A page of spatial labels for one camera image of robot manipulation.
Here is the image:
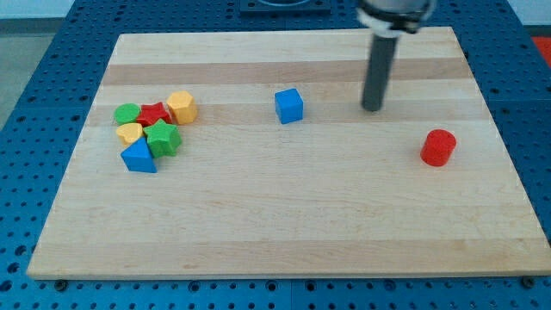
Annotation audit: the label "blue cube block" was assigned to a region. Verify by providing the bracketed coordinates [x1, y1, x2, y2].
[275, 88, 304, 124]

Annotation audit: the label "red cylinder block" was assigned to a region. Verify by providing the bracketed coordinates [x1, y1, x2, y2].
[420, 129, 457, 167]

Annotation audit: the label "blue triangle block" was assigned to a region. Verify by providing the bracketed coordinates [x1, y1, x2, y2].
[121, 138, 157, 173]

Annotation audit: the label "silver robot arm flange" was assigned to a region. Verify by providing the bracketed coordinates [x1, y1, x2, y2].
[356, 0, 437, 38]

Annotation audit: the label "red star block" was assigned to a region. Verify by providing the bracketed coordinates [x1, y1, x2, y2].
[136, 102, 172, 127]

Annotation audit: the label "green cylinder block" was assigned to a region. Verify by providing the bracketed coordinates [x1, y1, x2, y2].
[114, 103, 141, 126]

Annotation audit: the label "green star block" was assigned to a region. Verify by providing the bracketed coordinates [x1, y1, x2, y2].
[144, 119, 183, 158]

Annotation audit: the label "yellow hexagon block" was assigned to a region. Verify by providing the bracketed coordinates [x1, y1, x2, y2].
[167, 90, 198, 125]

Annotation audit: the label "light wooden board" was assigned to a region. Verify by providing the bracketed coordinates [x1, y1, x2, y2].
[27, 27, 550, 280]

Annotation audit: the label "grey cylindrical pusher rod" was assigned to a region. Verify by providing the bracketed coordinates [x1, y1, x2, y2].
[362, 34, 399, 112]

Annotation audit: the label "yellow heart block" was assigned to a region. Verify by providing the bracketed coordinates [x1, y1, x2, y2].
[115, 123, 144, 146]

